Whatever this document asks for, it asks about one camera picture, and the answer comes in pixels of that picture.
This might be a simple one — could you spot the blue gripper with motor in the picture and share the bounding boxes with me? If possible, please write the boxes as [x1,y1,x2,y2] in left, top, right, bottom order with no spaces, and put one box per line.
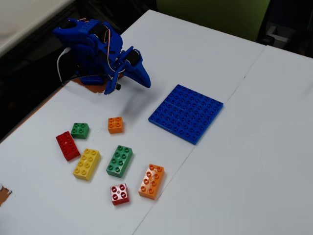
[103,46,152,95]

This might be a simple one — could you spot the green 2x4 block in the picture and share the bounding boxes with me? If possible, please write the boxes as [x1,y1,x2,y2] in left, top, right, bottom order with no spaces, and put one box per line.
[106,144,134,179]

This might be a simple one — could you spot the orange 2x2 block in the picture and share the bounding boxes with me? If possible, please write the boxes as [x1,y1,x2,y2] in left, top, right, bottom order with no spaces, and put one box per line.
[108,117,124,134]

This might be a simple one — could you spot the green 2x2 block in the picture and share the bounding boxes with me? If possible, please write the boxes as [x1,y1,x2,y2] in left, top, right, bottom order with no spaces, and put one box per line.
[70,122,90,140]

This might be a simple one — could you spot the red 2x4 block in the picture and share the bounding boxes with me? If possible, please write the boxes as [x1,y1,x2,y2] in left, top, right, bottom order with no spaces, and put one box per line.
[55,131,81,162]

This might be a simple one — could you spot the yellow 2x4 block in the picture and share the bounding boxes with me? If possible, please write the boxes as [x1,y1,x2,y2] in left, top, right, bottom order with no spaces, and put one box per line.
[72,148,101,181]

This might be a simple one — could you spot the orange 2x4 block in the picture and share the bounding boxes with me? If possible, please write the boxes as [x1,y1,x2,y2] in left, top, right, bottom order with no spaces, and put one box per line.
[138,164,165,200]

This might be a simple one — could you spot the red 2x2 block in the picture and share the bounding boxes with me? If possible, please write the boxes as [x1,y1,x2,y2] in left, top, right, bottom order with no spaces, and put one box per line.
[110,183,130,206]

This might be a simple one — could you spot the blue 8x8 baseplate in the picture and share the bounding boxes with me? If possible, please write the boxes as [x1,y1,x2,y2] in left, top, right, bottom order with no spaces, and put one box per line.
[148,84,224,145]

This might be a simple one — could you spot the green partition panel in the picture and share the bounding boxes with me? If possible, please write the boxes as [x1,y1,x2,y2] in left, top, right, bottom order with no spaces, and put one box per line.
[156,0,271,43]

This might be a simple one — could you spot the white side table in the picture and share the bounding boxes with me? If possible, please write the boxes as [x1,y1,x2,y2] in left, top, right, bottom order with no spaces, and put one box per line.
[0,0,75,57]

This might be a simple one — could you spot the black chair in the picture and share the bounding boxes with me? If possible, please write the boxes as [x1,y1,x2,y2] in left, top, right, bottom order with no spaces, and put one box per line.
[256,0,313,59]

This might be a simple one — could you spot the red white servo wire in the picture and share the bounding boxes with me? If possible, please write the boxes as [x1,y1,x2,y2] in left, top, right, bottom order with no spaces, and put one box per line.
[102,23,116,74]

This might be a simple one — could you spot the white cable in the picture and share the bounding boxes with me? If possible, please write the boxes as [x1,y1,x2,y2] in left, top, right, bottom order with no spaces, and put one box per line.
[56,47,72,85]

